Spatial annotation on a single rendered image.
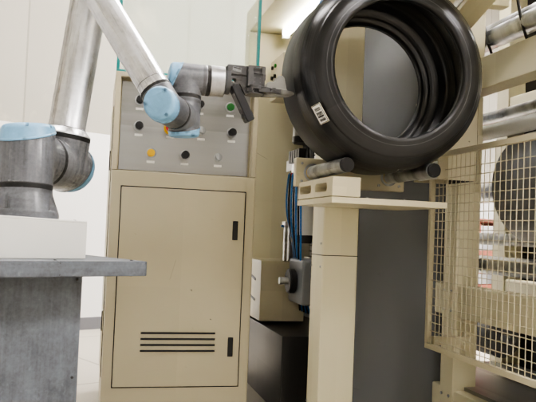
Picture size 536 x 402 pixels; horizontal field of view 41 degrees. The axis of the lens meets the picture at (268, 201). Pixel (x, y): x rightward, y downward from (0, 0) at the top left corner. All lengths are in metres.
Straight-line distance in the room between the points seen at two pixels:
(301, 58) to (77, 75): 0.67
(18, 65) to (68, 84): 2.55
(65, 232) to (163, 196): 0.81
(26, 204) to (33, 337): 0.35
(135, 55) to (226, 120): 0.90
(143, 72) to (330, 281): 0.99
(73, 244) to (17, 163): 0.26
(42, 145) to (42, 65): 2.81
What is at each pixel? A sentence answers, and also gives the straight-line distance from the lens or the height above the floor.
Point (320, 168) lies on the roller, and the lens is 2.29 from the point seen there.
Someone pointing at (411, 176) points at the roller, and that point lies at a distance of 2.33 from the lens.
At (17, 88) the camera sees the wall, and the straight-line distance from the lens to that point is 4.75.
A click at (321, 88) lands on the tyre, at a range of 2.08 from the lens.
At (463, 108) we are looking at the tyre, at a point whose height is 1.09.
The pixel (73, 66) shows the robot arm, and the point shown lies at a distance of 2.24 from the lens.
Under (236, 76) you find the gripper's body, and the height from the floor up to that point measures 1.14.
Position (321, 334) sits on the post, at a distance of 2.50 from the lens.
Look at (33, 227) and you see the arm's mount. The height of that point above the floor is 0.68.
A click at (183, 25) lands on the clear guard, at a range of 2.86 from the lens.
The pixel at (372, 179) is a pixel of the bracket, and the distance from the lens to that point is 2.52.
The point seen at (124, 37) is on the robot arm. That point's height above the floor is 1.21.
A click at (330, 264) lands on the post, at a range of 2.49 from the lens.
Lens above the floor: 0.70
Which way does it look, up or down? 2 degrees up
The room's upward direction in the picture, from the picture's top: 2 degrees clockwise
